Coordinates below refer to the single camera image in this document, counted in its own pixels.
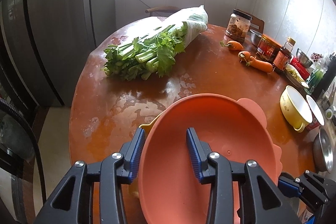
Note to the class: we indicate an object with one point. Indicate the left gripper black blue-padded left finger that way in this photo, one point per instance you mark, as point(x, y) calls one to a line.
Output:
point(72, 199)

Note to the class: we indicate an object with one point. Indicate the white red-patterned bowl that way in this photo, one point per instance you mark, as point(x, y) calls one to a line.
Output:
point(318, 119)

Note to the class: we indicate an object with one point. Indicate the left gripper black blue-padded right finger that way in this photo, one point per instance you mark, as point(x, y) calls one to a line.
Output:
point(237, 188)

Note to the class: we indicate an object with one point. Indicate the small carrot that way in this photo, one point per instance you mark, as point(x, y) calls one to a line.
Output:
point(232, 45)

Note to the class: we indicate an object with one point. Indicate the large carrot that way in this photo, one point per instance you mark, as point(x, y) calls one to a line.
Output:
point(251, 61)

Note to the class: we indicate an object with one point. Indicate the black thermos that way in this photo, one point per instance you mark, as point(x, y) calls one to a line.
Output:
point(327, 78)

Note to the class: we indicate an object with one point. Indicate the plate with food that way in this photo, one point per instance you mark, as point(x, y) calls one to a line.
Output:
point(294, 77)

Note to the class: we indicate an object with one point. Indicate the green bottle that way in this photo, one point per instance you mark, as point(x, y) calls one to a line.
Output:
point(317, 74)

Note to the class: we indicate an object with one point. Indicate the red packet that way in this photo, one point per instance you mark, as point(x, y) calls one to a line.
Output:
point(304, 73)

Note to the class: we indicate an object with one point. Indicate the yellow bowl with handle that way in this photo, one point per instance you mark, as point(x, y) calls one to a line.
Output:
point(295, 109)

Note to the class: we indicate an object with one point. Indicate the small steel bowl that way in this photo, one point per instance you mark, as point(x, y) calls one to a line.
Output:
point(303, 59)

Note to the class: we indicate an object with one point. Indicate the steel bowl behind jars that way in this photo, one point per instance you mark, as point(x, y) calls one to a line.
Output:
point(255, 37)

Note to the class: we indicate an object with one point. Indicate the far wooden chair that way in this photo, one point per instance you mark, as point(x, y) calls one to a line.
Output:
point(162, 9)

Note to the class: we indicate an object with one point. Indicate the pale green small cup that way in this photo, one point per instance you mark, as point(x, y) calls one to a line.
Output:
point(329, 114)

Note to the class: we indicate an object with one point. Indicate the clear jar with pickles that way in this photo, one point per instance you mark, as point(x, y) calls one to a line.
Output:
point(238, 25)

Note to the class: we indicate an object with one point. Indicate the brown sauce bottle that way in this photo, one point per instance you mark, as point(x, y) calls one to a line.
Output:
point(284, 56)

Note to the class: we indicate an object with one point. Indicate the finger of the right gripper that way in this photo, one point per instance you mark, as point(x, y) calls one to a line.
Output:
point(315, 190)
point(289, 188)

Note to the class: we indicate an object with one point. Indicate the celery bunch in bag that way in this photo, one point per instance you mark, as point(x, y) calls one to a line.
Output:
point(154, 53)

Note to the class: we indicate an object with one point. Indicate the yellow shell-shaped plate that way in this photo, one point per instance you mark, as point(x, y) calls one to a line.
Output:
point(147, 127)

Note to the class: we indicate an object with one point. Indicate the grey refrigerator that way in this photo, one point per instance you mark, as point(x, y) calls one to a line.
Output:
point(48, 42)

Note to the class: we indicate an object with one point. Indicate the wooden chair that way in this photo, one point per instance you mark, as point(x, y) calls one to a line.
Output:
point(162, 9)
point(256, 24)

